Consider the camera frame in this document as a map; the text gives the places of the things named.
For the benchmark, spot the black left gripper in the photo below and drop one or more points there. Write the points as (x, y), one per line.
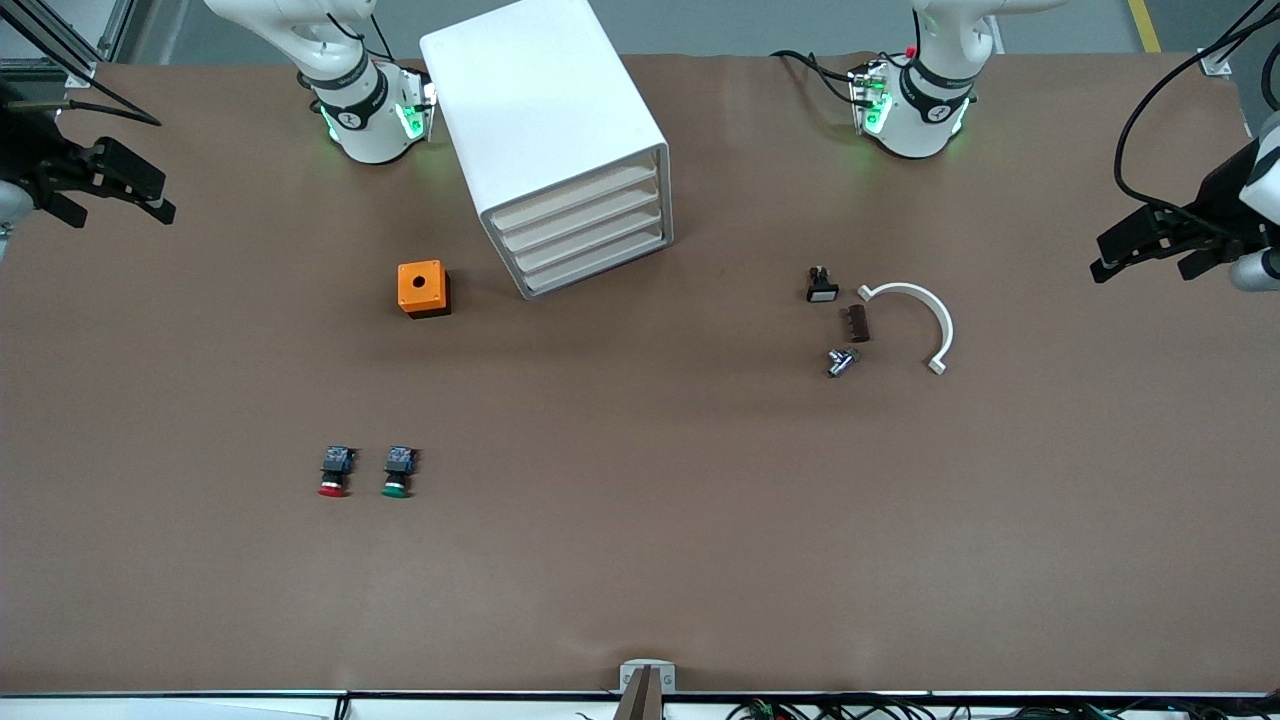
(1219, 194)

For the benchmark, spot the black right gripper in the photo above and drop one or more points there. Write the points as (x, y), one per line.
(30, 148)

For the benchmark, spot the red push button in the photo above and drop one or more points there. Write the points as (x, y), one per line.
(335, 465)

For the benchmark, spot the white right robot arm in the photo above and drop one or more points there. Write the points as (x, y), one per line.
(370, 130)

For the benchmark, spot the green push button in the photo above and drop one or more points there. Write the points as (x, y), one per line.
(400, 462)

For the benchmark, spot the brown plastic block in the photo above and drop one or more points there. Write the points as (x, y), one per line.
(858, 324)

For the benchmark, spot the silver metal fitting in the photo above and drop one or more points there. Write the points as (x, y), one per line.
(840, 362)

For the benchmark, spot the brown table mat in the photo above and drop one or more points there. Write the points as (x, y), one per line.
(640, 500)

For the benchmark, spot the aluminium frame profile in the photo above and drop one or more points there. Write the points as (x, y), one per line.
(60, 65)
(1215, 65)

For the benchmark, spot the orange button enclosure box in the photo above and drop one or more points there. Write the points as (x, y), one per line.
(420, 285)

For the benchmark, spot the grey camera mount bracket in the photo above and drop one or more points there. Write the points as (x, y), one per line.
(647, 680)

